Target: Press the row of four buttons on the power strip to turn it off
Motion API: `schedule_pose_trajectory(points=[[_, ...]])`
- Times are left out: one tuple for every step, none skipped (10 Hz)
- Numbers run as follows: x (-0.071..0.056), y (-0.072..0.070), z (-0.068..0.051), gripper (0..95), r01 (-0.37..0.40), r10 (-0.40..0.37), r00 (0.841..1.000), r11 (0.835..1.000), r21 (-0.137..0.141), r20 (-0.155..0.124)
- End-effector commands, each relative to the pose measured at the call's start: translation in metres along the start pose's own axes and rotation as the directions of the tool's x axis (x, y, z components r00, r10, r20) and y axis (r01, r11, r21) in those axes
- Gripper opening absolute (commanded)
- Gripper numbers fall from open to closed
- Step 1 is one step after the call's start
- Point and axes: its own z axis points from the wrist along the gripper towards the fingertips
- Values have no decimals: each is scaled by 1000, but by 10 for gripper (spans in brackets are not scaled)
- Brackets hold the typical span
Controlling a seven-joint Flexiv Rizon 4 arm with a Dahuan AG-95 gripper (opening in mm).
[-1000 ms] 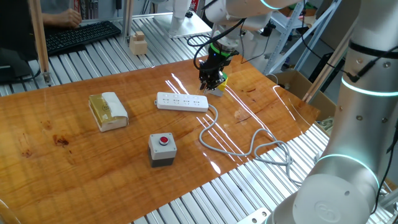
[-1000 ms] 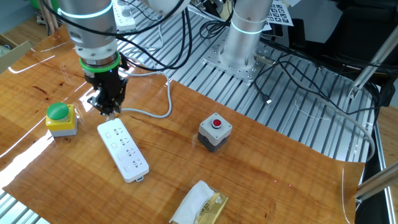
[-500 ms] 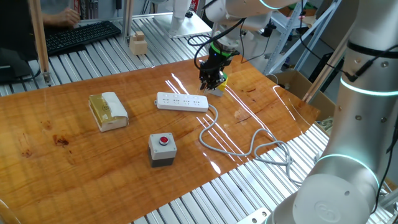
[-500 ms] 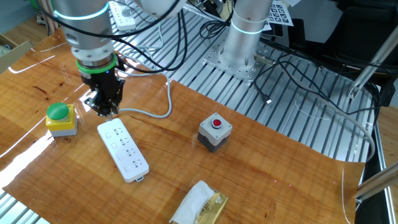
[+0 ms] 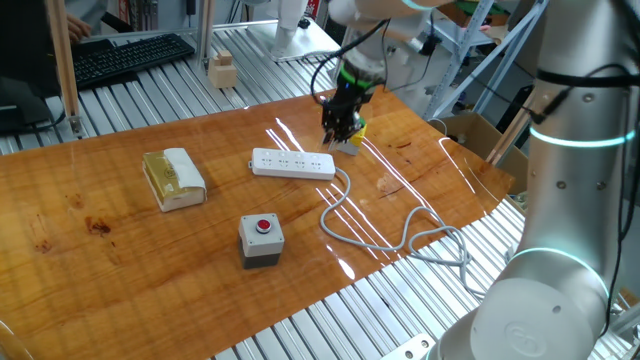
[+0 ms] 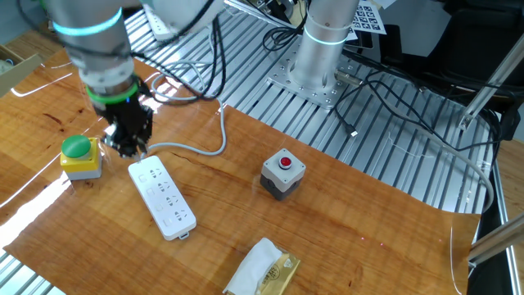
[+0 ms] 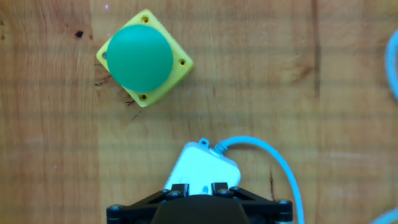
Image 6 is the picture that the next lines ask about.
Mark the cardboard box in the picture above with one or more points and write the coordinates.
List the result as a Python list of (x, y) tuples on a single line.
[(16, 69)]

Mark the spare white power strip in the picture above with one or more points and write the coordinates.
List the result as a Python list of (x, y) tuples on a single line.
[(159, 24)]

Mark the gold tissue pack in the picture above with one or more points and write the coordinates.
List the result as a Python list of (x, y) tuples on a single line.
[(262, 270)]

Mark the brown wood-pattern mat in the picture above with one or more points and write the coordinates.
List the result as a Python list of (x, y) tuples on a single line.
[(327, 229)]

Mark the white four-socket power strip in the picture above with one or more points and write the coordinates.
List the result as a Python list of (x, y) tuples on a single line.
[(161, 201)]

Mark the aluminium frame profile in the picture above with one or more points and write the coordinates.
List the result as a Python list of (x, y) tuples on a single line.
[(497, 241), (489, 82)]

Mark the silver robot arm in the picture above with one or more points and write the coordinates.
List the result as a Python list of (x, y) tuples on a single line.
[(98, 45)]

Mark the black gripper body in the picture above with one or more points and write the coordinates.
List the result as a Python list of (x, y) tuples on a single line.
[(127, 116)]

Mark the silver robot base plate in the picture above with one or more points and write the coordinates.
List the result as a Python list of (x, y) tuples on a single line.
[(323, 96)]

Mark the red button grey box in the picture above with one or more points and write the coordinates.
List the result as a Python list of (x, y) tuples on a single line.
[(282, 176)]

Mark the black chair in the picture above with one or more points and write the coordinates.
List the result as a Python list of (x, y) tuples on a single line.
[(471, 45)]

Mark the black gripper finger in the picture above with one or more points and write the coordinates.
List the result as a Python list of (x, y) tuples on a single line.
[(142, 147), (120, 145)]

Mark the black marker calibration sheet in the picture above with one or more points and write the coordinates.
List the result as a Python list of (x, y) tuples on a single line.
[(370, 18)]

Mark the green button yellow box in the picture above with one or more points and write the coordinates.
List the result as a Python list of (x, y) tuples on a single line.
[(79, 157)]

